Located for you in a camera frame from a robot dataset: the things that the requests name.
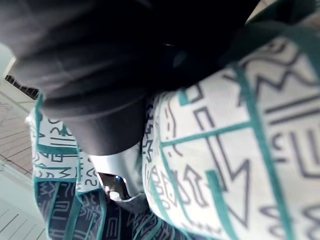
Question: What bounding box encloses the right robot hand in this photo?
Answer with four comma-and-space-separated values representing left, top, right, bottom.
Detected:
0, 0, 263, 202

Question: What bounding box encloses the black floor grate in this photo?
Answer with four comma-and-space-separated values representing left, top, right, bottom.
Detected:
4, 74, 40, 99

